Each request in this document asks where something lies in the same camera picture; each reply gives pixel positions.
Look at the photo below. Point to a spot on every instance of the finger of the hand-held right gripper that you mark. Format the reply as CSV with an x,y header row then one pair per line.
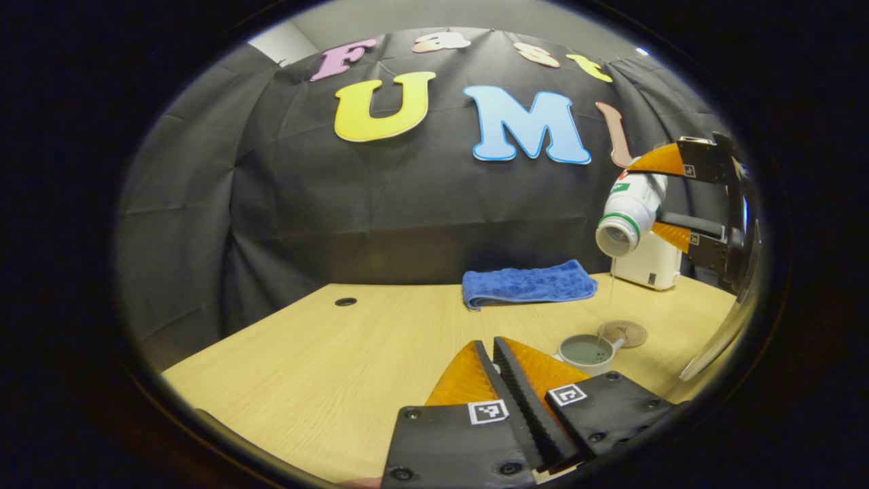
x,y
706,159
709,248

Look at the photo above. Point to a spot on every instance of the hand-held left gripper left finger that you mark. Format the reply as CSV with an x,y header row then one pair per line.
x,y
516,424

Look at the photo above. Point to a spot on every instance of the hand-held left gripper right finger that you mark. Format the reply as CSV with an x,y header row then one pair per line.
x,y
551,428

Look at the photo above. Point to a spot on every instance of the white teacup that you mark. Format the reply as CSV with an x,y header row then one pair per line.
x,y
587,352

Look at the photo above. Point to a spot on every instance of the white plastic water bottle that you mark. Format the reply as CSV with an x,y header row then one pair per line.
x,y
631,204

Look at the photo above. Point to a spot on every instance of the round brown coaster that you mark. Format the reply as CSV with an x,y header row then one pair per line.
x,y
631,334

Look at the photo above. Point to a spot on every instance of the white toaster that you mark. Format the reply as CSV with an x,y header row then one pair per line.
x,y
655,265

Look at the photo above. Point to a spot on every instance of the blue folded towel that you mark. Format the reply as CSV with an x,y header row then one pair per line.
x,y
529,285

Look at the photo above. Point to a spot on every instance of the black backdrop cloth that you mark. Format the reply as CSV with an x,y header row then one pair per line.
x,y
407,210

